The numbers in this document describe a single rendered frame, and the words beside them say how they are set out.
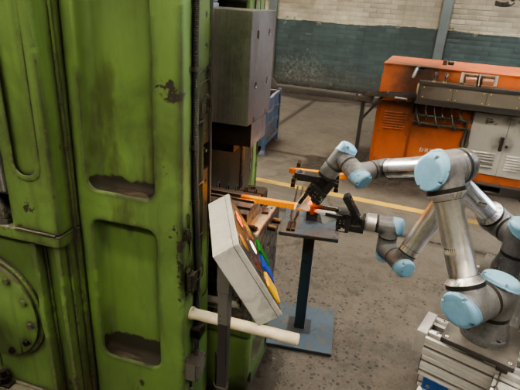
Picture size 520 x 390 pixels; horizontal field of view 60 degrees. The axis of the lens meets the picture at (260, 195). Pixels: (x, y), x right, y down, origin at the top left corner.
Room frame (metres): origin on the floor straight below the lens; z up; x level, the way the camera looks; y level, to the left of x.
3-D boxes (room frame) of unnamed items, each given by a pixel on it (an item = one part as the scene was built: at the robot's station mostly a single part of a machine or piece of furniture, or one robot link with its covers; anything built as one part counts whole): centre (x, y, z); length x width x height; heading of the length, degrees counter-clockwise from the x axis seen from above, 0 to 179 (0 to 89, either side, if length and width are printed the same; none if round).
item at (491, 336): (1.22, -0.78, 0.87); 0.15 x 0.15 x 0.10
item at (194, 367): (1.47, 0.23, 0.36); 0.09 x 0.07 x 0.12; 165
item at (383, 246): (1.64, -0.54, 0.89); 0.11 x 0.08 x 0.11; 12
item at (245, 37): (1.88, 0.21, 1.56); 0.42 x 0.39 x 0.40; 75
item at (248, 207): (1.84, 0.22, 0.96); 0.42 x 0.20 x 0.09; 75
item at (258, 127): (1.84, 0.22, 1.32); 0.42 x 0.20 x 0.10; 75
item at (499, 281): (1.22, -0.77, 0.98); 0.13 x 0.12 x 0.14; 122
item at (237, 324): (1.42, 0.03, 0.62); 0.44 x 0.05 x 0.05; 75
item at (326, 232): (2.19, -0.29, 0.73); 0.40 x 0.30 x 0.02; 170
